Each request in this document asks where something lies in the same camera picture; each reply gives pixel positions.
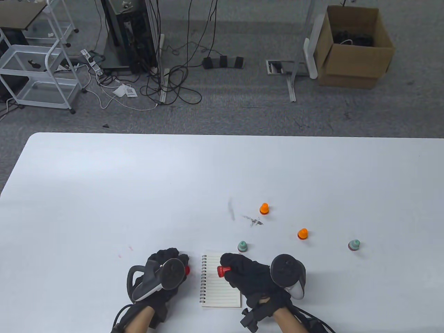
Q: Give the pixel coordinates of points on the brown wooden side table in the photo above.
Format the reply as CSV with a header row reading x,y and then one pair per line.
x,y
20,14

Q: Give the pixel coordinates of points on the white plastic bar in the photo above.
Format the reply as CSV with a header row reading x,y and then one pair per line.
x,y
309,57

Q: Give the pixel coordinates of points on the person's left forearm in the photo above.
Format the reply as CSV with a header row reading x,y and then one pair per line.
x,y
138,321

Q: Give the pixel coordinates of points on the white power strip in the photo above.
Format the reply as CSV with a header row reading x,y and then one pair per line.
x,y
92,62

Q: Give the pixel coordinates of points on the orange reward stamp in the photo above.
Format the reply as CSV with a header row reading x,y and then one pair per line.
x,y
264,208
302,233

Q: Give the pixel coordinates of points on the black computer cabinet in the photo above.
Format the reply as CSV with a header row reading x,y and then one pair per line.
x,y
128,34

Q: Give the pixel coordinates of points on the brown cardboard box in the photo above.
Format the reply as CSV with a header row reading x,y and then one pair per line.
x,y
350,62

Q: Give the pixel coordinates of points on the person's right forearm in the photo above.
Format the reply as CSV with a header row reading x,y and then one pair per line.
x,y
288,321

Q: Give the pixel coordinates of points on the white paper tag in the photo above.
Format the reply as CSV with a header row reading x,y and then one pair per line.
x,y
125,91

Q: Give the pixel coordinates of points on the person's right hand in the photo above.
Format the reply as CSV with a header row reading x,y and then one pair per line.
x,y
249,274

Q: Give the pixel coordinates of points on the black foot pedal switch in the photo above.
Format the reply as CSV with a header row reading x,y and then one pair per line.
x,y
223,62

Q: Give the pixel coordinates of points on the black grey handheld controller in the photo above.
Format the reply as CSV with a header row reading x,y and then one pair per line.
x,y
286,269
170,274

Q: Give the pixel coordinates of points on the grey metal table leg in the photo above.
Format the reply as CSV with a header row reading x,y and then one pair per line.
x,y
292,88

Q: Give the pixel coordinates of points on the aluminium floor rail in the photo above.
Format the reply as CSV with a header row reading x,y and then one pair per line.
x,y
163,86

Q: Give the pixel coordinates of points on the green reward stamp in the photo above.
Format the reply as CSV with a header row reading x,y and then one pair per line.
x,y
242,246
353,245

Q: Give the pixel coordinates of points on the metal floor outlet box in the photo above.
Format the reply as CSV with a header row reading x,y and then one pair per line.
x,y
277,67

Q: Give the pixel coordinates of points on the spiral lined notebook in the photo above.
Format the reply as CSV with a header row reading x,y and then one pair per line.
x,y
215,295

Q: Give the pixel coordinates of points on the red reward stamp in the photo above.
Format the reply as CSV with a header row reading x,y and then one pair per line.
x,y
220,271

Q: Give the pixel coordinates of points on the person's left hand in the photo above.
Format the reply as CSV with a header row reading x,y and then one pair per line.
x,y
166,255

